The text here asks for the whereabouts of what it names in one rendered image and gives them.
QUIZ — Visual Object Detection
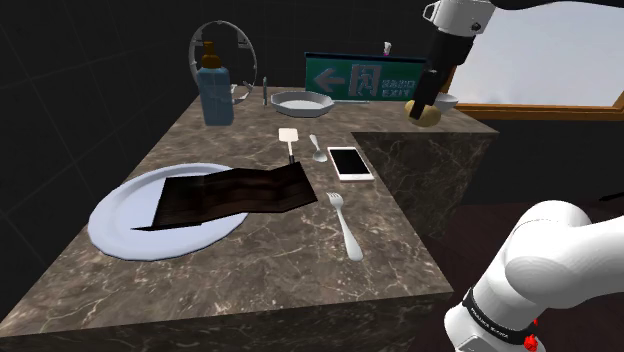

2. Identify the dark brown folded board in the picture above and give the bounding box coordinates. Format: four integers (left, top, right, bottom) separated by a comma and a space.
131, 161, 320, 232

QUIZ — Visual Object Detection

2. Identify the white bowl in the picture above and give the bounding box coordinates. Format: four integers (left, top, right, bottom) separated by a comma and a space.
432, 92, 460, 116

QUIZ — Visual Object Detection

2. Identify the silver spoon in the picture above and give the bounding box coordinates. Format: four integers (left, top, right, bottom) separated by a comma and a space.
308, 133, 329, 164

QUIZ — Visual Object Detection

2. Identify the blue soap dispenser bottle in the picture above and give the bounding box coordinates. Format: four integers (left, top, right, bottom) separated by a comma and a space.
196, 41, 236, 127

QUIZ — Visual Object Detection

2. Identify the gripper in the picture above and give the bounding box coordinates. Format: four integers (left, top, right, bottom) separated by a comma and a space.
408, 28, 477, 121

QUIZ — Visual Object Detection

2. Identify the yellow-brown potato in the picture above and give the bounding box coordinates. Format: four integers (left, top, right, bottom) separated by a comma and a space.
403, 99, 443, 128

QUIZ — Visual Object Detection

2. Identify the round wire-framed mirror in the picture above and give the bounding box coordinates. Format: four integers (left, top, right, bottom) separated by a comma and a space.
187, 19, 259, 106

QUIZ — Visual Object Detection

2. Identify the window with wooden frame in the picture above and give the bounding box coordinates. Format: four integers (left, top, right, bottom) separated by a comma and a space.
440, 0, 624, 123

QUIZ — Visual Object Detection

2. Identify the white round plate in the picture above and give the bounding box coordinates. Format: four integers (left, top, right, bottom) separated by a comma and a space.
87, 162, 250, 262

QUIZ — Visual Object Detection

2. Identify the white spatula with black handle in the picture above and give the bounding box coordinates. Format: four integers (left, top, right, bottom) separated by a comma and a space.
277, 127, 300, 165

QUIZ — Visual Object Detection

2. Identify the grey shallow pan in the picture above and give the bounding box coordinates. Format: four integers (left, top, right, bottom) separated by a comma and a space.
270, 90, 336, 119

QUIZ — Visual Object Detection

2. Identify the silver fork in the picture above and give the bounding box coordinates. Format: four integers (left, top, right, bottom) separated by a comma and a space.
325, 191, 365, 263

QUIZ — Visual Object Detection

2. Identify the white smartphone with black screen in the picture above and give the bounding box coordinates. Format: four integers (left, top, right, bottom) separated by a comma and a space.
326, 146, 376, 183

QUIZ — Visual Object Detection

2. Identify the green exit sign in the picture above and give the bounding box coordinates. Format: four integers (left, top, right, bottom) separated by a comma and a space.
304, 51, 428, 103

